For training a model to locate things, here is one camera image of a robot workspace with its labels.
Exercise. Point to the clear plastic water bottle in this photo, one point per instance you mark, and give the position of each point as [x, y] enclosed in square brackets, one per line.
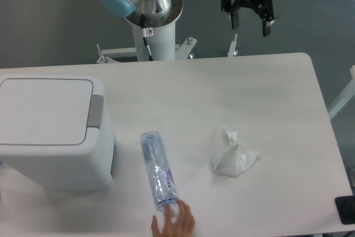
[159, 172]

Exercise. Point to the white trash can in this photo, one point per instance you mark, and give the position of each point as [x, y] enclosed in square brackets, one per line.
[87, 166]

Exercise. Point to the white trash can lid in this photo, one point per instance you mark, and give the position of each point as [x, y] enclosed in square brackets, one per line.
[37, 111]

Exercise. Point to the person's hand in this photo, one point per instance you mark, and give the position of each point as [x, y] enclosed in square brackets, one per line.
[182, 226]

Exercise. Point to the crumpled white tissue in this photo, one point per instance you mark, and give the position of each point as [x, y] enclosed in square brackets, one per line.
[234, 159]

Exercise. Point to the black device at table edge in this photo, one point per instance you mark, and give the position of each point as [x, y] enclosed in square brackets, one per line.
[345, 208]

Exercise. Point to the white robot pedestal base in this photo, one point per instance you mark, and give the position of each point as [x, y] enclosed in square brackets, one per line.
[151, 44]

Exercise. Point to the white frame bar right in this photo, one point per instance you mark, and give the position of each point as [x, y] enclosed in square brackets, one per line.
[343, 98]

